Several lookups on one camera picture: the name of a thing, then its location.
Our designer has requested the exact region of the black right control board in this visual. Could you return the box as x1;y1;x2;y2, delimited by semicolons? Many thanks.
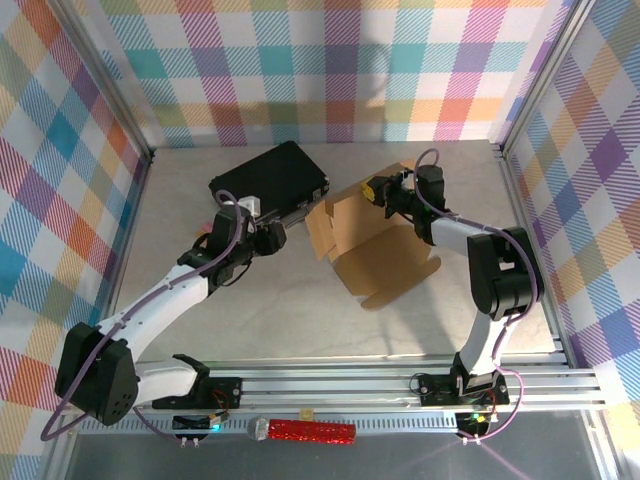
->
455;410;500;437

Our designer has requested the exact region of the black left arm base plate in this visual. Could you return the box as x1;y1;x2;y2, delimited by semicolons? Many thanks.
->
151;375;244;411

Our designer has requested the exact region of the aluminium corner post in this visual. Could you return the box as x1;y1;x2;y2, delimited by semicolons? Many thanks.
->
47;0;157;164
497;0;597;157

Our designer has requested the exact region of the aluminium rail frame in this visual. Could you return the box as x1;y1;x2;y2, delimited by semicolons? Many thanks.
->
53;355;609;416

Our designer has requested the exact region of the black case with chrome latches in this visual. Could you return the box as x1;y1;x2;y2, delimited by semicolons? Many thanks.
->
208;140;331;224

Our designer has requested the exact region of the aluminium side rail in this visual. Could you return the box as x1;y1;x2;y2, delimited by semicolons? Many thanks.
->
88;149;157;374
492;142;576;369

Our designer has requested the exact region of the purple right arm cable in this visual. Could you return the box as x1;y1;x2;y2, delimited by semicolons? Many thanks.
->
413;148;546;444

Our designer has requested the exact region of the black left control board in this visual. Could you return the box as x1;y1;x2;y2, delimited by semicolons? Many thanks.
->
171;413;225;434

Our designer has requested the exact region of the black control board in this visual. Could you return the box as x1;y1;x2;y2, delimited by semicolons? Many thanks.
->
171;413;225;434
455;410;500;437

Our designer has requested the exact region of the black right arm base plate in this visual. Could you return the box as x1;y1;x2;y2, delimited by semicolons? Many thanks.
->
417;373;511;407

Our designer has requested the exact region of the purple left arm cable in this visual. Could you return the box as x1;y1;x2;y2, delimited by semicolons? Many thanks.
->
40;188;259;444

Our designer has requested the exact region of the red glitter microphone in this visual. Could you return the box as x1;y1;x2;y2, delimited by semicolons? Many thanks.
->
246;415;358;445

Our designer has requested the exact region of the brown cardboard paper box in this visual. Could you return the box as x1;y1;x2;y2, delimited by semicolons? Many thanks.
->
304;158;442;312

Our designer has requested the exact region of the perforated metal strip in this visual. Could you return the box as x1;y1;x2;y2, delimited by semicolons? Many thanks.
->
78;417;464;436

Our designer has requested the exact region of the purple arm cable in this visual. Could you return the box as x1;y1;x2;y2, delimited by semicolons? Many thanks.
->
40;188;259;444
413;148;546;444

